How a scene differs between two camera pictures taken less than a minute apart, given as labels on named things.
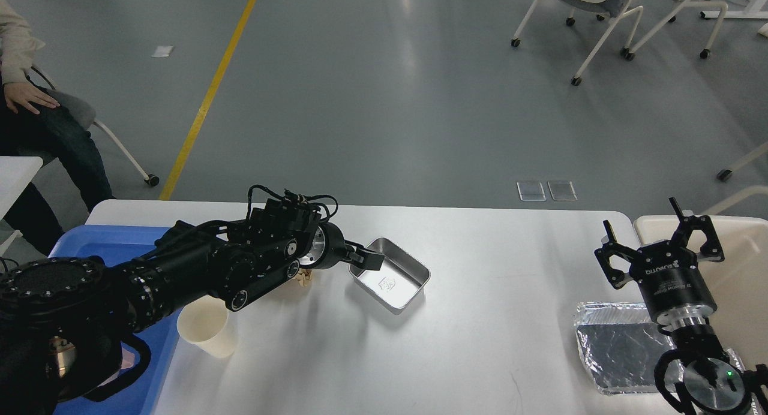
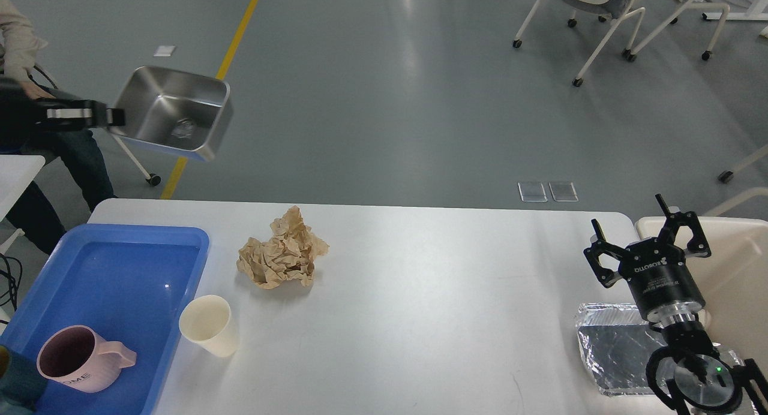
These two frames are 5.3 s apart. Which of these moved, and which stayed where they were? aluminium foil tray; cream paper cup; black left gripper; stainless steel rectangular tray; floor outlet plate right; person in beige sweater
Moved: stainless steel rectangular tray; black left gripper
Stayed: cream paper cup; person in beige sweater; aluminium foil tray; floor outlet plate right
